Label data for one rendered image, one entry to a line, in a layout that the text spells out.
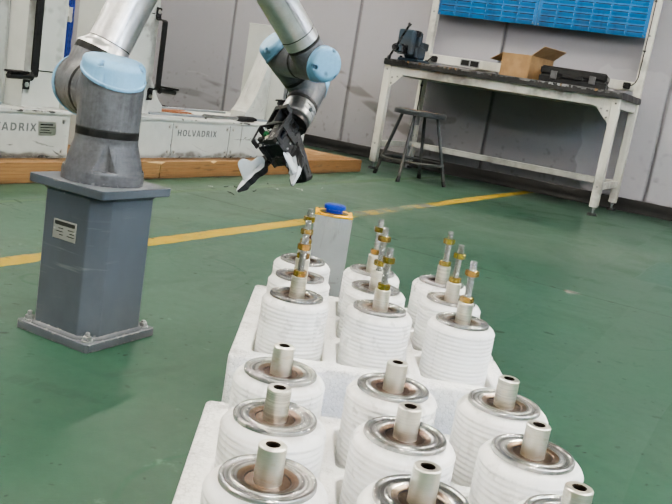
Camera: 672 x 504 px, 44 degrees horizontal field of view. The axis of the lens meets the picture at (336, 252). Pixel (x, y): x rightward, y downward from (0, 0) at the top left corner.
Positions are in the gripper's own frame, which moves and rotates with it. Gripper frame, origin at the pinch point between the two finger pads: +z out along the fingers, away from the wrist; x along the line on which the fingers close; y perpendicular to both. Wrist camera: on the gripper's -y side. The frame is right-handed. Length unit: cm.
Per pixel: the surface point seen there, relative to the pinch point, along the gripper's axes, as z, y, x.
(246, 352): 56, 23, 39
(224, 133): -157, -102, -170
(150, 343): 39.2, 0.0, -9.9
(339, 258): 19.2, -1.0, 26.2
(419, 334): 38, 2, 50
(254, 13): -416, -180, -332
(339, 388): 56, 14, 49
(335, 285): 22.8, -4.5, 24.7
